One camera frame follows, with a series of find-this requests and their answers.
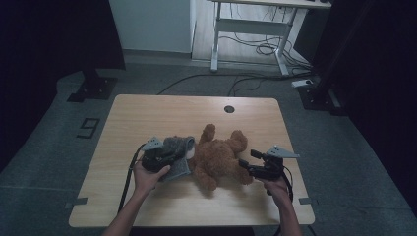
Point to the brown teddy bear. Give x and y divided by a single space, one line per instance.
216 159

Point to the round black table grommet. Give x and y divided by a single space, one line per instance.
229 109

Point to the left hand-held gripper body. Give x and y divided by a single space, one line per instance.
155 159

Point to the white desk frame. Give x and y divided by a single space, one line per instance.
249 26

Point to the person's right hand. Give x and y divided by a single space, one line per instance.
278 190

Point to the grey cloth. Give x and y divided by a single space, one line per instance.
178 142

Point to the black stand base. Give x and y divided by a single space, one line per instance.
314 98
95 88

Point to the black curtain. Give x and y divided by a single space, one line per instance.
377 82
49 39

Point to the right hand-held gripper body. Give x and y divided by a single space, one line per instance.
270 168

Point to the person's left hand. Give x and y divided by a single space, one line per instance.
146 180

